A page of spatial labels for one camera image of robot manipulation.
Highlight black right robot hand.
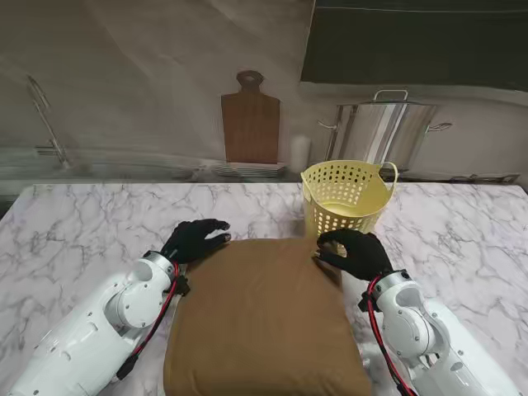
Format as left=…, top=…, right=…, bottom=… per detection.
left=315, top=229, right=395, bottom=284

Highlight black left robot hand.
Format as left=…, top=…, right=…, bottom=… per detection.
left=160, top=219, right=232, bottom=265

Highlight brown pillowcase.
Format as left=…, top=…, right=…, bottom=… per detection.
left=163, top=237, right=372, bottom=396

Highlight yellow perforated laundry basket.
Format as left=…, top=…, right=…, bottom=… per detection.
left=300, top=161, right=399, bottom=253

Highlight stack of white plates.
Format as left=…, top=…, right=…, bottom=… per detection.
left=210, top=161, right=289, bottom=179

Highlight steel kitchen sink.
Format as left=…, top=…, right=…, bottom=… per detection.
left=61, top=158, right=203, bottom=182

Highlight white pillar candle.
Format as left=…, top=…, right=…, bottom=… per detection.
left=290, top=134, right=313, bottom=173

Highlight brown wooden cutting board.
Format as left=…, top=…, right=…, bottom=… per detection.
left=220, top=70, right=281, bottom=165

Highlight large steel stock pot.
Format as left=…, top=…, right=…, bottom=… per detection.
left=316, top=89, right=454, bottom=172

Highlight black stove grate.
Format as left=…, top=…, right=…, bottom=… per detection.
left=449, top=172, right=521, bottom=184

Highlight chrome kitchen faucet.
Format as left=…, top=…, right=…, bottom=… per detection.
left=26, top=74, right=72, bottom=168

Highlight dark range hood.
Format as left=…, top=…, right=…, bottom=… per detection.
left=299, top=0, right=528, bottom=90

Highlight red black right arm cable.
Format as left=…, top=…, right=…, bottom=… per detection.
left=361, top=275, right=418, bottom=396

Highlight red black arm cable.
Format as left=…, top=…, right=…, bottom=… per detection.
left=116, top=263, right=185, bottom=381
left=361, top=275, right=418, bottom=396

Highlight red black left arm cable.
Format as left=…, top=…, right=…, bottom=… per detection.
left=116, top=263, right=185, bottom=381

